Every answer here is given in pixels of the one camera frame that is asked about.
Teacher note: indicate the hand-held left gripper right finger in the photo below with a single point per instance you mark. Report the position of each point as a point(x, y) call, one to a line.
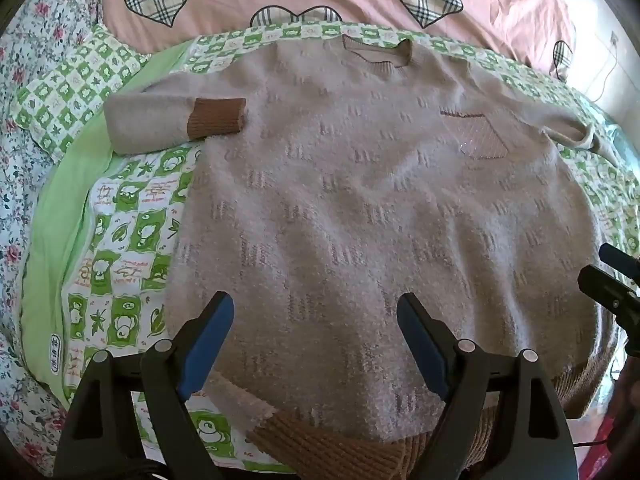
point(417, 340)

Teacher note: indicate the floral bed sheet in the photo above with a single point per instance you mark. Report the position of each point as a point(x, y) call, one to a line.
point(30, 60)

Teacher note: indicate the white wall socket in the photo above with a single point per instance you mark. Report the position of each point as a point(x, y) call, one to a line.
point(613, 38)

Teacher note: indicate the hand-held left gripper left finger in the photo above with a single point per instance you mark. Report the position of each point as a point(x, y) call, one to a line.
point(210, 330)

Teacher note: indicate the green checked printed blanket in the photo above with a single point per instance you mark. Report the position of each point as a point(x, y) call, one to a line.
point(125, 280)

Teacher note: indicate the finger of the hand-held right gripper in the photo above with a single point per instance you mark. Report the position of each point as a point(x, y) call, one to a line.
point(622, 260)
point(610, 290)

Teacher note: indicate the beige knit sweater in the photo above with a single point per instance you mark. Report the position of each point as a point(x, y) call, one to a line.
point(350, 210)

